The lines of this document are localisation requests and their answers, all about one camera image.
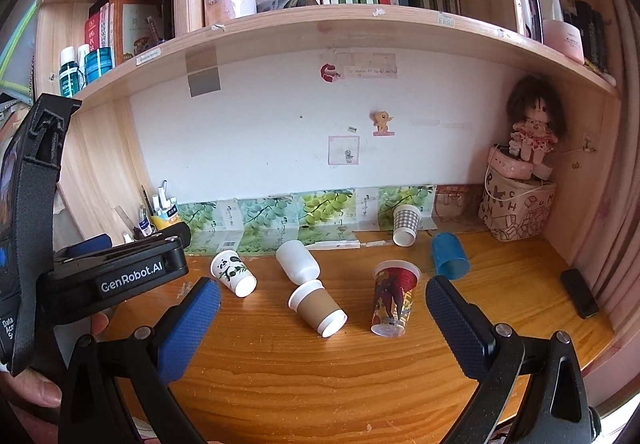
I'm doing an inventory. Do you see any grape printed carton strip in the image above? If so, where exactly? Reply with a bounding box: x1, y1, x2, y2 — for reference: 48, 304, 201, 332
176, 185, 437, 256

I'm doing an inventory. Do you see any red books group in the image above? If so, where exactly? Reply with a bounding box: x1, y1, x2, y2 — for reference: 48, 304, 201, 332
84, 0, 174, 71

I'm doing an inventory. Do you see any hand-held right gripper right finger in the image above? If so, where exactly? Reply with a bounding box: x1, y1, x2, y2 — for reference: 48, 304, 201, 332
425, 275, 601, 444

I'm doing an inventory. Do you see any blue plastic cup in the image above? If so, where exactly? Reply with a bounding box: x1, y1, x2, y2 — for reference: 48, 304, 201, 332
431, 231, 471, 281

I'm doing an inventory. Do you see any plain white plastic cup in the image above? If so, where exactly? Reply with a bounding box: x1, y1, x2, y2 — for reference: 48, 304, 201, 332
275, 239, 321, 285

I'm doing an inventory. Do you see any brown printed carton panel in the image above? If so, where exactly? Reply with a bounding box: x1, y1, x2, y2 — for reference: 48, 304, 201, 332
434, 184, 482, 226

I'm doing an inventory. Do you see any brown paper cup white rim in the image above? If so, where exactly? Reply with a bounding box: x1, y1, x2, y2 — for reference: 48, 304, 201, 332
288, 279, 349, 338

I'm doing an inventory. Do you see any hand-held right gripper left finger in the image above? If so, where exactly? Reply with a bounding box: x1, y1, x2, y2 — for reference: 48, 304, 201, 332
57, 276, 222, 444

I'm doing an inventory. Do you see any person's left hand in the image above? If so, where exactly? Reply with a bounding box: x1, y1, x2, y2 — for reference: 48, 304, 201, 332
0, 312, 111, 410

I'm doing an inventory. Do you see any brown haired rag doll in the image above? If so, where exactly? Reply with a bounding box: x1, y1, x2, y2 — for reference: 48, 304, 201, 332
506, 75, 564, 163

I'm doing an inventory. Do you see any wide teal jar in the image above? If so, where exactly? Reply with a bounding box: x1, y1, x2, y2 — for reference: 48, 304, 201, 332
84, 47, 116, 86

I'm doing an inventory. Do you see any short row of dark books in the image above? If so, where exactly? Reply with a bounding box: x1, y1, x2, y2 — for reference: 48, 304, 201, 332
510, 0, 610, 71

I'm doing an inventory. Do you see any yellow pen holder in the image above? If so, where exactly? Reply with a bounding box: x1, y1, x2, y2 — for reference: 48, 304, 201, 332
149, 209, 182, 236

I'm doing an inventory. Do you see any red printed clear plastic cup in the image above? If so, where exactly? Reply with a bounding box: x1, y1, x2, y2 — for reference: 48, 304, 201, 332
369, 260, 421, 339

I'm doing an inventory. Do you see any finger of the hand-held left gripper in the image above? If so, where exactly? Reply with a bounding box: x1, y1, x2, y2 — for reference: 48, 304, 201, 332
112, 222, 192, 256

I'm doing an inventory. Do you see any wooden bookshelf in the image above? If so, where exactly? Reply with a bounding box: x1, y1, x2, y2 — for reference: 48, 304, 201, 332
31, 0, 626, 285

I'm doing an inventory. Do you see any black phone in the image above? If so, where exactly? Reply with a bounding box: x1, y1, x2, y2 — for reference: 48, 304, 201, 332
559, 267, 600, 320

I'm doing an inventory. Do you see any green cord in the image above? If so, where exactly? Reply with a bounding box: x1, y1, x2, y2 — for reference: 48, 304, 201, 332
0, 0, 41, 95

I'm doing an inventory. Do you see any tall teal bottle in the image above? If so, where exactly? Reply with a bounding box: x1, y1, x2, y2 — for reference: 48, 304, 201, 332
58, 47, 84, 96

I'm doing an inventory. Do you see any pink round box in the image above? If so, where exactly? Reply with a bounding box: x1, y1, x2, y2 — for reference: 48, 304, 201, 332
492, 144, 549, 181

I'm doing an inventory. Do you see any pink square wall sticker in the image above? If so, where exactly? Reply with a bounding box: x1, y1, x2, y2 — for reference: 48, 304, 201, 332
327, 134, 360, 166

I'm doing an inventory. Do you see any letter printed fabric basket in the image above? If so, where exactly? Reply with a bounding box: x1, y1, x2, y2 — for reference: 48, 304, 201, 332
478, 168, 557, 243

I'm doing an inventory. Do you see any clear plastic ruler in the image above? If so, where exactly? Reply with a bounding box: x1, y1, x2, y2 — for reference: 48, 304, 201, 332
114, 205, 137, 236

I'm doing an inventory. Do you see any panda print paper cup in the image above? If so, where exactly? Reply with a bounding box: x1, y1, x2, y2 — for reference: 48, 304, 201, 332
210, 250, 257, 299

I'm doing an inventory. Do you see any grey tape patch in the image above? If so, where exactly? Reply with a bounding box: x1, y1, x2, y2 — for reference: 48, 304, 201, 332
186, 48, 222, 98

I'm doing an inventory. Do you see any checked paper cup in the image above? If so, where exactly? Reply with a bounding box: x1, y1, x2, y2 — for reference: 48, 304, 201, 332
392, 204, 420, 247

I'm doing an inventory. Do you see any yellow pony wall sticker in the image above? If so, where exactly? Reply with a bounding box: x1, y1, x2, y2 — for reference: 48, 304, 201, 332
370, 109, 396, 138

